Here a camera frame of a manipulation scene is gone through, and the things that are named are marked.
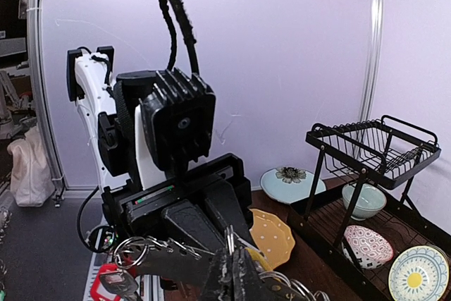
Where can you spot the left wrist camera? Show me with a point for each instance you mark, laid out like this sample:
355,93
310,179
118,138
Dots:
173,123

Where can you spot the pink patterned bowl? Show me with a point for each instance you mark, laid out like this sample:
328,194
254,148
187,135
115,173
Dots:
370,249

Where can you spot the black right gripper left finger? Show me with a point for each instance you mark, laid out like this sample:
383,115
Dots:
219,282

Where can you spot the black wire dish rack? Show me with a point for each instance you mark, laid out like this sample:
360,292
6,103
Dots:
386,153

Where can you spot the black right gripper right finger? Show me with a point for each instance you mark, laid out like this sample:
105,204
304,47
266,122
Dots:
247,286

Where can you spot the red handled keyring with keys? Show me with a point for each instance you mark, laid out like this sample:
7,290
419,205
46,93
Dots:
181,263

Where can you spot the yellow dotted plate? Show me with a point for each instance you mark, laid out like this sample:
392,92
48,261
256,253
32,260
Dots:
273,237

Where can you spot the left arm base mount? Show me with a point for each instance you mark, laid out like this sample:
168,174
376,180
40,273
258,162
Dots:
101,238

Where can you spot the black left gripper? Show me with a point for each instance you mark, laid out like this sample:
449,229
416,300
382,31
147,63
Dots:
216,194

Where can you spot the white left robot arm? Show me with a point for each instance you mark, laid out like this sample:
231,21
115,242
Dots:
106,104

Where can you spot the light blue plate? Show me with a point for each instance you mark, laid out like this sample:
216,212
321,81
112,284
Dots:
287,184

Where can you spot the white tote bag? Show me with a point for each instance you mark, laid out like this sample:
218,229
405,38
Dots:
31,184

